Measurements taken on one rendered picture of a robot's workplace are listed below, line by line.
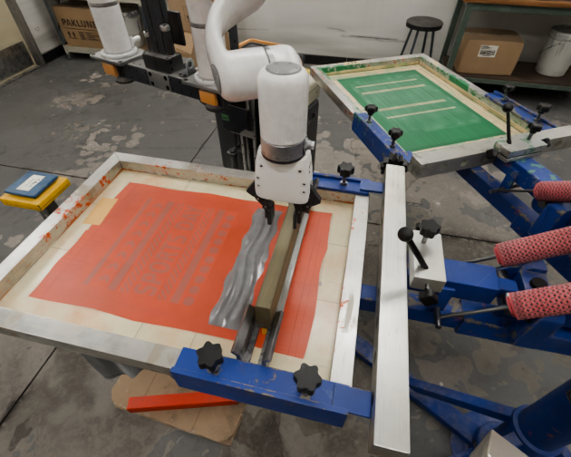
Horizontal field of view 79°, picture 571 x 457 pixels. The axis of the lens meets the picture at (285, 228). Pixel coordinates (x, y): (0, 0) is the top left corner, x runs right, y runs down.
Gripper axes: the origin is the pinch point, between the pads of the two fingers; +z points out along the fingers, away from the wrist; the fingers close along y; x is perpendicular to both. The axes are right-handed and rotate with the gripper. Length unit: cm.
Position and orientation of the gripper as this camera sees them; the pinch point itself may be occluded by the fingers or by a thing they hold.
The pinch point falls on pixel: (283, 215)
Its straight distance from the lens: 68.7
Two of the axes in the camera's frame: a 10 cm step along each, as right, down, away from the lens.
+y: -9.7, -1.7, 1.6
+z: 0.0, 6.9, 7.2
